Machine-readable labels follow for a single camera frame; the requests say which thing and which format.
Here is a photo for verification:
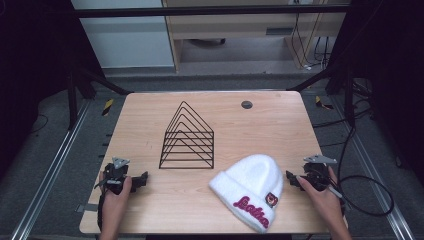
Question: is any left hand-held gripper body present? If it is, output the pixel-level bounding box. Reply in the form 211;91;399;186
94;156;134;196

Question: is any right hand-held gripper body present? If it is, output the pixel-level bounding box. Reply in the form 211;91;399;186
301;153;338;193

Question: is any person's right hand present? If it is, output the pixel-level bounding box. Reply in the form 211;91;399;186
295;165;346;224

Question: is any person's left hand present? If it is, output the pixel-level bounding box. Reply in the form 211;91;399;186
98;171;133;222

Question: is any white knitted beanie hat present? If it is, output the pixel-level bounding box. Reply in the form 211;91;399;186
208;153;285;234

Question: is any yellow black striped tape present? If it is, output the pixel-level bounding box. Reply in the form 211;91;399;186
314;95;335;111
101;98;115;117

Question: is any black metal stand leg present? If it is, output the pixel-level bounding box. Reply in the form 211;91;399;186
65;63;134;132
285;62;357;127

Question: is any dark curtain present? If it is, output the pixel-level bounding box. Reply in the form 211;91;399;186
0;0;105;174
328;0;424;188

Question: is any white cabinet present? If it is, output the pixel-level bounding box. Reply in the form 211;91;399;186
70;0;176;70

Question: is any light wooden desk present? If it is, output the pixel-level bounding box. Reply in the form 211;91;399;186
161;0;352;74

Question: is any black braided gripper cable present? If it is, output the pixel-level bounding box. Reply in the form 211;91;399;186
96;190;107;232

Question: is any grey metal table bracket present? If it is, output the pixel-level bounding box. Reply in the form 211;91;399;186
75;203;100;214

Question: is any black wire file rack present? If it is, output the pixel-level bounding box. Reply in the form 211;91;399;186
158;100;215;170

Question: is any black floor cable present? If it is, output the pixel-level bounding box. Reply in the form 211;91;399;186
312;105;373;130

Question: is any aluminium floor rail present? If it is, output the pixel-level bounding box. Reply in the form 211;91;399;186
329;95;417;240
10;99;92;240

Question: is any black looped gripper cable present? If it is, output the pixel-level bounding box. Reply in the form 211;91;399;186
327;125;395;217

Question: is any bundle of desk cables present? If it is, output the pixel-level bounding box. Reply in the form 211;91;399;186
289;12;332;72

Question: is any black horizontal frame bar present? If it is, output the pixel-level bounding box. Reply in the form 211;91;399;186
72;4;352;19

